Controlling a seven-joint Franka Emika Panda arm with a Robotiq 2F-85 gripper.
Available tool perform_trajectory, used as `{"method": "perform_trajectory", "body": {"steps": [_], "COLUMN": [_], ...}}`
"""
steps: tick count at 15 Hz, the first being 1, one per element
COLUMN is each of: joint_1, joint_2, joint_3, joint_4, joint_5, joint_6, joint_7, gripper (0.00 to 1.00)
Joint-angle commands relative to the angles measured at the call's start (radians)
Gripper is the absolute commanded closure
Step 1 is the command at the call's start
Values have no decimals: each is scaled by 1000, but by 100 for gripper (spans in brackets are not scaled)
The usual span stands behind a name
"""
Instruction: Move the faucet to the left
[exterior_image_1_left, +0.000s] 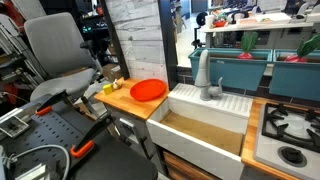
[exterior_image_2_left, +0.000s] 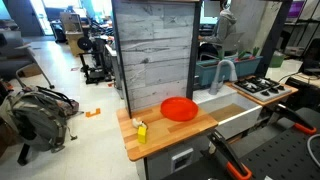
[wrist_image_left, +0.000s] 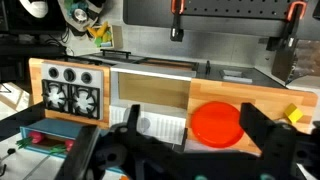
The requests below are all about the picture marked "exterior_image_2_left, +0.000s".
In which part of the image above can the grey kitchen faucet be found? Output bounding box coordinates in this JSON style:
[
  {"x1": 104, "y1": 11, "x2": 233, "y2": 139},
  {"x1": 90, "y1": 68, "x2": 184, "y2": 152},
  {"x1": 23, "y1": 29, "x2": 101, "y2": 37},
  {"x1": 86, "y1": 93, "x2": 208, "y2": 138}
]
[{"x1": 208, "y1": 59, "x2": 239, "y2": 96}]

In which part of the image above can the red plastic plate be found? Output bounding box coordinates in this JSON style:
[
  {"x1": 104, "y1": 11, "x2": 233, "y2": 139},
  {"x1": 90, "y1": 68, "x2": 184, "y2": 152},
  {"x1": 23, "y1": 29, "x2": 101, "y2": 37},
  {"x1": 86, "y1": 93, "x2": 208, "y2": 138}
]
[{"x1": 160, "y1": 96, "x2": 200, "y2": 123}]

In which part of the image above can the small white toy object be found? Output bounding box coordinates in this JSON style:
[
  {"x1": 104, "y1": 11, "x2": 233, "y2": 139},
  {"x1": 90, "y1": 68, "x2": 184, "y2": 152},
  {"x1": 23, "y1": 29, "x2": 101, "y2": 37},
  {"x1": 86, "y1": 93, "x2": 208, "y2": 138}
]
[{"x1": 131, "y1": 117, "x2": 148, "y2": 130}]

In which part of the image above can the wooden countertop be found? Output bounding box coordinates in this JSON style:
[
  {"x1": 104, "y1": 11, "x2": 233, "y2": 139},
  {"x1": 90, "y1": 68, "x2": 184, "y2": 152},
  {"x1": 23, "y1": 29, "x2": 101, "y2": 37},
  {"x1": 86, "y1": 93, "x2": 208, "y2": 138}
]
[{"x1": 116, "y1": 103, "x2": 219, "y2": 163}]

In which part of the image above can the yellow block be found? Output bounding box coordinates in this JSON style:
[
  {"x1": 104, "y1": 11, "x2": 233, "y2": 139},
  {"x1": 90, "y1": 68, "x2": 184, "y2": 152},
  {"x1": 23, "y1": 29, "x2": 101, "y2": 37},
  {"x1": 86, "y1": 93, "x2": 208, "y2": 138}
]
[{"x1": 137, "y1": 124, "x2": 148, "y2": 145}]

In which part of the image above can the teal planter box with plants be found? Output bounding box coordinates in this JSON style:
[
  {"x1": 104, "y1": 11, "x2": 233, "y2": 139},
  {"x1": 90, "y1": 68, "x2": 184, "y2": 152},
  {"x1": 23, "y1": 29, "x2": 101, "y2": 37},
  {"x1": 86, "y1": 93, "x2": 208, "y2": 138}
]
[{"x1": 194, "y1": 46, "x2": 264, "y2": 90}]

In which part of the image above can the grey cabinet with drawer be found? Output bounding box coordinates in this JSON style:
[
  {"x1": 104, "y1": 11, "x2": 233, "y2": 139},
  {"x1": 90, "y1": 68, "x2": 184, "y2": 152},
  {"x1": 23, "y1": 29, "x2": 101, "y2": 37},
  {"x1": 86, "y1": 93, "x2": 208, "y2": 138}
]
[{"x1": 134, "y1": 131, "x2": 214, "y2": 180}]

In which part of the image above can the black equipment stand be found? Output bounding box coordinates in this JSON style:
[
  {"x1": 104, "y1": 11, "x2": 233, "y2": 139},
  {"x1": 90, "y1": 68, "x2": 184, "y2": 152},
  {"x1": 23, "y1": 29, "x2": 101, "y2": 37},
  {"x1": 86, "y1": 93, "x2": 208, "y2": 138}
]
[{"x1": 76, "y1": 34, "x2": 113, "y2": 86}]

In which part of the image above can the white sink basin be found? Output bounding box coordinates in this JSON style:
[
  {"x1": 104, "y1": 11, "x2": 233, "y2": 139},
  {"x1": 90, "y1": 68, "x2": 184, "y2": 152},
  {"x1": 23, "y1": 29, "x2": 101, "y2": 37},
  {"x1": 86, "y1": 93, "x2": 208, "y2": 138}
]
[{"x1": 192, "y1": 84, "x2": 264, "y2": 141}]

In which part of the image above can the person in grey hoodie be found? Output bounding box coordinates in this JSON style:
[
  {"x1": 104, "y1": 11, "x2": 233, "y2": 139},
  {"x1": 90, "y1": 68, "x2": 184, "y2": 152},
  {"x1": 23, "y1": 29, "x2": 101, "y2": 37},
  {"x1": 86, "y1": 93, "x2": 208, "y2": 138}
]
[{"x1": 197, "y1": 0, "x2": 238, "y2": 58}]

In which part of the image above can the grey toy stove top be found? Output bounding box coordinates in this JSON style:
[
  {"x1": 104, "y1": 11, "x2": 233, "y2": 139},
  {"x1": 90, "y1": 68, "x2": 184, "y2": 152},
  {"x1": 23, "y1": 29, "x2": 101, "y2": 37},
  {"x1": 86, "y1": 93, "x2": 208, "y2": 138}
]
[{"x1": 232, "y1": 76, "x2": 291, "y2": 103}]

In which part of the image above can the beige cabinet cart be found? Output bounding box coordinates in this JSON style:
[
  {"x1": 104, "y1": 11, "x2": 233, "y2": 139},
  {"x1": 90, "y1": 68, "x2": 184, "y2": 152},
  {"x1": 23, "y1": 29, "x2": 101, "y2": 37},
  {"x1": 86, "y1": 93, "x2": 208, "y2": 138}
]
[{"x1": 59, "y1": 11, "x2": 88, "y2": 57}]

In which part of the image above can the green bin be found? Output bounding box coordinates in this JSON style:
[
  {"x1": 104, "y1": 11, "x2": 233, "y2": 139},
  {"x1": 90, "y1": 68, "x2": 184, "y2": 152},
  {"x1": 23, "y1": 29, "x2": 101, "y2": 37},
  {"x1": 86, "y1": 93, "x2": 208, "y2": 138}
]
[{"x1": 268, "y1": 50, "x2": 286, "y2": 69}]

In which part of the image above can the grey backpack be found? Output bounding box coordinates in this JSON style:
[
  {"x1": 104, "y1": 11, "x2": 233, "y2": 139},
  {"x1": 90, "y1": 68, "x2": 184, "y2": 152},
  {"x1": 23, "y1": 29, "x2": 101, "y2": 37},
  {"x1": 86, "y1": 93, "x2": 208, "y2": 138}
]
[{"x1": 0, "y1": 85, "x2": 81, "y2": 167}]

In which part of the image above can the wooden stove counter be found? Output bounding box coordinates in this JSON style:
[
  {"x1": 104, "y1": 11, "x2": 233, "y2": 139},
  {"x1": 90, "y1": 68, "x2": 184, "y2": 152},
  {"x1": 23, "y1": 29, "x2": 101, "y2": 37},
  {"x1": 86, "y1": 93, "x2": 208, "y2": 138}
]
[{"x1": 225, "y1": 74, "x2": 300, "y2": 108}]

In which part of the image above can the black perforated table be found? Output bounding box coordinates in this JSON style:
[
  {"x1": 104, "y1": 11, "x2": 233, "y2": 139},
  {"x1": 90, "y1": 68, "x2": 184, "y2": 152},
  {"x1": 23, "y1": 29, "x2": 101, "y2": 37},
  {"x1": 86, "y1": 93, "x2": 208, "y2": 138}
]
[{"x1": 161, "y1": 106, "x2": 320, "y2": 180}]

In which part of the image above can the grey office chair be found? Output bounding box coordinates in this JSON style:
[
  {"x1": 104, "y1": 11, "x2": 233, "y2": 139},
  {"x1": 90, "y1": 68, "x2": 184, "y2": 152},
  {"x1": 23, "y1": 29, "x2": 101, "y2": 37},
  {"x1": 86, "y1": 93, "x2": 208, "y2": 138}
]
[{"x1": 0, "y1": 32, "x2": 56, "y2": 90}]

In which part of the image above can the purple monitor screen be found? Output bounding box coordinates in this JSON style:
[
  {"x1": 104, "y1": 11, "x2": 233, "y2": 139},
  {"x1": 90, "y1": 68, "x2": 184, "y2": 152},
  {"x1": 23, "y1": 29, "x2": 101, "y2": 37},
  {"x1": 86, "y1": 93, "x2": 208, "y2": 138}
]
[{"x1": 287, "y1": 0, "x2": 306, "y2": 20}]

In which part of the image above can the grey wood wall panel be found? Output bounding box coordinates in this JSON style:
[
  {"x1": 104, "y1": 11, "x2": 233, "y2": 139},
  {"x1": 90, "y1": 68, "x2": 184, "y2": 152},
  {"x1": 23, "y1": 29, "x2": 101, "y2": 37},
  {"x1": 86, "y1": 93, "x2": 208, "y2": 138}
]
[{"x1": 111, "y1": 0, "x2": 203, "y2": 118}]

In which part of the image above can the orange floor bracket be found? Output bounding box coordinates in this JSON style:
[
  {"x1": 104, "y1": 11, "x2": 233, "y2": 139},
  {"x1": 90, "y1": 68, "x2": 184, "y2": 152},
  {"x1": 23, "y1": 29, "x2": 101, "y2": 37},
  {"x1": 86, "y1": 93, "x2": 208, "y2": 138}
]
[{"x1": 84, "y1": 107, "x2": 102, "y2": 119}]

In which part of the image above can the black clamp with orange handle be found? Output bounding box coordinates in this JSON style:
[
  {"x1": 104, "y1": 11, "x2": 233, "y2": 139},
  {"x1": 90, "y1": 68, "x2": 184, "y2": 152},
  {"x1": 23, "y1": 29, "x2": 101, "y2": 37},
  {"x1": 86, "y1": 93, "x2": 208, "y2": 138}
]
[
  {"x1": 265, "y1": 103, "x2": 318, "y2": 136},
  {"x1": 206, "y1": 129, "x2": 253, "y2": 180}
]

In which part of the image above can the white cable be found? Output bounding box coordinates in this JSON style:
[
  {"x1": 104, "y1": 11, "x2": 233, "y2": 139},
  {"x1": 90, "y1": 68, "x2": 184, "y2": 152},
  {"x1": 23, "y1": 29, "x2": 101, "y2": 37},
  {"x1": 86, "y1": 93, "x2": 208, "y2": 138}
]
[{"x1": 306, "y1": 133, "x2": 320, "y2": 169}]

